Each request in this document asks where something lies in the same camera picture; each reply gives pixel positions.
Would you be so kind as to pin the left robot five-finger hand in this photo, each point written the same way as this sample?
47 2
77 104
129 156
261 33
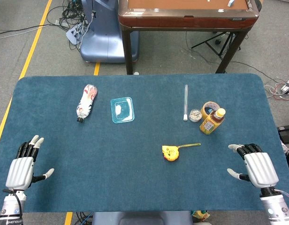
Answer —
20 172

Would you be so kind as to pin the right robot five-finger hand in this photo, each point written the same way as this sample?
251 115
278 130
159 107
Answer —
260 168

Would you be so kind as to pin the yellow tape measure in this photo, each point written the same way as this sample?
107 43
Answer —
170 153

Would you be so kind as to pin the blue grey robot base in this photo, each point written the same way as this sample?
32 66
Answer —
102 42

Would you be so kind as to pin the brown packing tape roll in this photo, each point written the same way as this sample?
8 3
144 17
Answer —
204 112

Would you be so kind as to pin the black floor equipment box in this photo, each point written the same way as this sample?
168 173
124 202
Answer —
286 134

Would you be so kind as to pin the tea bottle yellow cap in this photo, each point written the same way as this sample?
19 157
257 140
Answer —
210 125

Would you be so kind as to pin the yellow snack packet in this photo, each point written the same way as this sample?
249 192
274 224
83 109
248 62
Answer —
200 215

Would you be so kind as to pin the small round clip container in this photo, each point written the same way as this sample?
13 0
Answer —
195 115

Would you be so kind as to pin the plastic bottle white red label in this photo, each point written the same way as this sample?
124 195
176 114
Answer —
87 103

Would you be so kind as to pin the clear tube white cap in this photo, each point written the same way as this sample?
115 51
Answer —
186 103

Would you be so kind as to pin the blue felt table cover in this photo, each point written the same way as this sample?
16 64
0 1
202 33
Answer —
135 178

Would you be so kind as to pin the clear blue plastic lid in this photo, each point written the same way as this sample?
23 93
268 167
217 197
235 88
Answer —
122 110

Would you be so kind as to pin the grey blue robot torso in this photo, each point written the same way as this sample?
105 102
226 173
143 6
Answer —
139 219

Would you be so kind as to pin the black tripod stand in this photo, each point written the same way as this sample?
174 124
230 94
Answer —
206 41

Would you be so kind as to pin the brown mahjong table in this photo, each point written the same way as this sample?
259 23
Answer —
182 22

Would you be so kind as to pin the single blue white mahjong tile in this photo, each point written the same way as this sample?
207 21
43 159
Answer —
230 2

